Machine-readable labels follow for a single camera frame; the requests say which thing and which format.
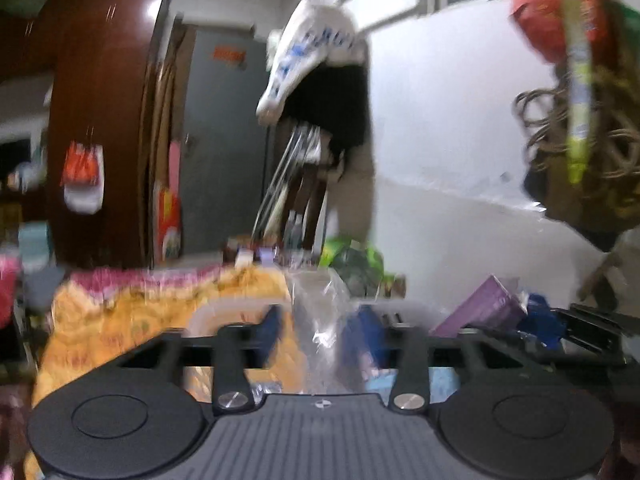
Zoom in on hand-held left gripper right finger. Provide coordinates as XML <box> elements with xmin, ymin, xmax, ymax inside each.
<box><xmin>346</xmin><ymin>306</ymin><xmax>531</xmax><ymax>415</ymax></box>

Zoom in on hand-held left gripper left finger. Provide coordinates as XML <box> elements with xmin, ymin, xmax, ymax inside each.
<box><xmin>112</xmin><ymin>305</ymin><xmax>284</xmax><ymax>417</ymax></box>

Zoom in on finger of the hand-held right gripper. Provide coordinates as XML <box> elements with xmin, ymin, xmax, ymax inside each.
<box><xmin>520</xmin><ymin>292</ymin><xmax>633</xmax><ymax>367</ymax></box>

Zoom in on translucent white plastic basket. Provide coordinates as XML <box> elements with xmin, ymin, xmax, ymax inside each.
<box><xmin>187</xmin><ymin>299</ymin><xmax>451</xmax><ymax>396</ymax></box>

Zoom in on purple box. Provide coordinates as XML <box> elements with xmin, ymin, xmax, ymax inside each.
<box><xmin>430</xmin><ymin>275</ymin><xmax>529</xmax><ymax>339</ymax></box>

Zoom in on green shopping bag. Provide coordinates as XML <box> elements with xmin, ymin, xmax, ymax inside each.
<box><xmin>320</xmin><ymin>237</ymin><xmax>386</xmax><ymax>297</ymax></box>

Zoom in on olive brown bag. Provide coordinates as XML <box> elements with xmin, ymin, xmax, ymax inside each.
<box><xmin>522</xmin><ymin>150</ymin><xmax>640</xmax><ymax>252</ymax></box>

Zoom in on orange floral blanket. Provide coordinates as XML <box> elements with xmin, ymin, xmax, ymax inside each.
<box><xmin>32</xmin><ymin>265</ymin><xmax>302</xmax><ymax>480</ymax></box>

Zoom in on metal crutches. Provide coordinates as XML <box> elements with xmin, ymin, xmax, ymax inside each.
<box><xmin>252</xmin><ymin>125</ymin><xmax>321</xmax><ymax>247</ymax></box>

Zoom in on grey door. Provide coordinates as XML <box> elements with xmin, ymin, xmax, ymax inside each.
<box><xmin>175</xmin><ymin>27</ymin><xmax>274</xmax><ymax>261</ymax></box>

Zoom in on pink roll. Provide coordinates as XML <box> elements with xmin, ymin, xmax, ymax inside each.
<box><xmin>168</xmin><ymin>140</ymin><xmax>182</xmax><ymax>196</ymax></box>

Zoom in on red and white plastic bag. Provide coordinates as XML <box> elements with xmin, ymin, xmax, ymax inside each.
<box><xmin>61</xmin><ymin>140</ymin><xmax>106</xmax><ymax>215</ymax></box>

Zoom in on dark wooden wardrobe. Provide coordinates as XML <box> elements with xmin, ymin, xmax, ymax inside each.
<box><xmin>0</xmin><ymin>0</ymin><xmax>172</xmax><ymax>272</ymax></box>

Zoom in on red door sign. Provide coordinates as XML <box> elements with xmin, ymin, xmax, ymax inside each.
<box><xmin>212</xmin><ymin>46</ymin><xmax>249</xmax><ymax>67</ymax></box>

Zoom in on white and black hooded jacket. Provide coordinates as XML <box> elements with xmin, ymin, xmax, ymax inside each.
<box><xmin>256</xmin><ymin>0</ymin><xmax>374</xmax><ymax>181</ymax></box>

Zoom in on coiled beige rope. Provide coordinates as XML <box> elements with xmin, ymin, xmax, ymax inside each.
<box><xmin>515</xmin><ymin>67</ymin><xmax>640</xmax><ymax>182</ymax></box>

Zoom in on yellow-green strap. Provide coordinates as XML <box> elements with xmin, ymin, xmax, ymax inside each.
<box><xmin>552</xmin><ymin>0</ymin><xmax>597</xmax><ymax>184</ymax></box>

